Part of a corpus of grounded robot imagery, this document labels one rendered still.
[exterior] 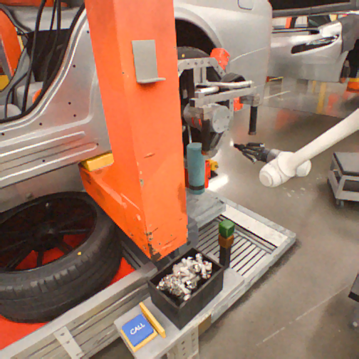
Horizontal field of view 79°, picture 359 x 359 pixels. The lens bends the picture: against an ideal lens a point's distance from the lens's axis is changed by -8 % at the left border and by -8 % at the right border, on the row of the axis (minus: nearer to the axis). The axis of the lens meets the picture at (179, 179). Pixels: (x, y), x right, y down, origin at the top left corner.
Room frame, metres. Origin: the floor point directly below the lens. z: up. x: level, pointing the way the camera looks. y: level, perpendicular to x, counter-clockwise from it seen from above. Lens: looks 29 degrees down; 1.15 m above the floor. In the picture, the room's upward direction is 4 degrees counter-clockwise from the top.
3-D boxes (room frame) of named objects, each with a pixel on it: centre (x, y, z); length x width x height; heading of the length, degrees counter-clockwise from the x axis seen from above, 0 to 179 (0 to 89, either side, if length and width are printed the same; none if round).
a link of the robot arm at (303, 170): (0.99, -0.56, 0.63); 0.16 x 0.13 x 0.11; 37
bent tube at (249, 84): (1.19, -0.27, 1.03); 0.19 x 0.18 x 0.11; 38
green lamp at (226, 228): (0.57, -0.14, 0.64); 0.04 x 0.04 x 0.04; 38
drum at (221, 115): (1.17, -0.16, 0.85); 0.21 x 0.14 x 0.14; 38
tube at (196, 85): (1.07, -0.11, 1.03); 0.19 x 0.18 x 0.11; 38
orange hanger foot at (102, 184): (0.93, 0.30, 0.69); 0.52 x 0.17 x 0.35; 38
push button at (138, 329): (0.35, 0.15, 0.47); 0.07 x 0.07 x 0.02; 38
